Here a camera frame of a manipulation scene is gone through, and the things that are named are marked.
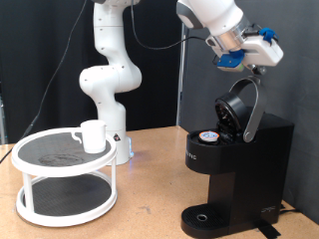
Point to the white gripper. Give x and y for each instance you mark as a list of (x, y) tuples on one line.
[(264, 53)]

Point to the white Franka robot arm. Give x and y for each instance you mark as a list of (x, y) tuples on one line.
[(109, 79)]

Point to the white two-tier turntable stand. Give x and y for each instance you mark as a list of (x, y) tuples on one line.
[(66, 199)]

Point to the black Keurig coffee machine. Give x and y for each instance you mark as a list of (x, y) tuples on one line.
[(255, 172)]

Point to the white coffee pod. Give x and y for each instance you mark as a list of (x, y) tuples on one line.
[(209, 136)]

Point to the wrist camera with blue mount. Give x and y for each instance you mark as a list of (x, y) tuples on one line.
[(231, 61)]

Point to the black tape strip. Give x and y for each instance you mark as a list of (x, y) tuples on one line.
[(268, 230)]

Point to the white ceramic mug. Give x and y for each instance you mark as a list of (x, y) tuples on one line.
[(94, 136)]

